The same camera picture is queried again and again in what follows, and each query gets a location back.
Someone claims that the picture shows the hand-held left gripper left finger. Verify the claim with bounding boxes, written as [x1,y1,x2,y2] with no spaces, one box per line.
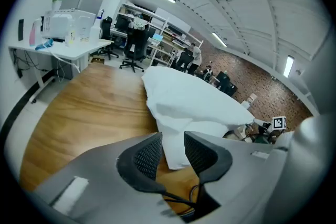
[115,131,166,194]

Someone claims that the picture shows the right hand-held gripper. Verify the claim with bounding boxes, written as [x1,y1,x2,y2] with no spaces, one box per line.
[261,116,287,132]

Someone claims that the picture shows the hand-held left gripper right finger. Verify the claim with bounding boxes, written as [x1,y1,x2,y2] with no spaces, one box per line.
[184,131,234,185]

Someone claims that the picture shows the white pillow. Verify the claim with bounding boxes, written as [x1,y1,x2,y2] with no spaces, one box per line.
[183,120,229,138]

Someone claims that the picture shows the white pillowcase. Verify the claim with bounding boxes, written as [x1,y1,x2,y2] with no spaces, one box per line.
[141,66,257,170]

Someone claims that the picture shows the black cabinet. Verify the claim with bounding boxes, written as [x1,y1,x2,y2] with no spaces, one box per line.
[228,82,238,98]

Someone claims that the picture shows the yellow brown cardboard boxes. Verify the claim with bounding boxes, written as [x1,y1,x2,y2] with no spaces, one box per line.
[88,56,106,65]

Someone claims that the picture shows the wood top white desk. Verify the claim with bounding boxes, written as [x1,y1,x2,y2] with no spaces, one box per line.
[110,28,161,66]

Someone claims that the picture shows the silver laptop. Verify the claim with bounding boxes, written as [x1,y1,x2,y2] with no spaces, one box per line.
[151,33,164,47]

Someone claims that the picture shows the white garment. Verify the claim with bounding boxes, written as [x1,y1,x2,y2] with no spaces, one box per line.
[128,19,148,32]

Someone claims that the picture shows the small clear bottle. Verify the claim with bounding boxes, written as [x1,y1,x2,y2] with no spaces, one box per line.
[65,30,77,47]

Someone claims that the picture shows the white shelving rack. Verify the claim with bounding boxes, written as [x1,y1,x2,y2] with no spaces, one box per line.
[115,2,205,69]

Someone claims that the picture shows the blue face mask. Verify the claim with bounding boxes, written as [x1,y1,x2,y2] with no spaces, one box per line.
[35,38,55,51]

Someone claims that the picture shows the white printer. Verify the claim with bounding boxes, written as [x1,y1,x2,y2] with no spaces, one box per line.
[40,9,97,41]

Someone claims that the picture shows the pink bottle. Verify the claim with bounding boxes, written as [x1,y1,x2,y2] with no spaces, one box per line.
[29,20,43,47]

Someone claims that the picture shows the black remote control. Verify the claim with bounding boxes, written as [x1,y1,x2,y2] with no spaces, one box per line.
[17,18,25,42]

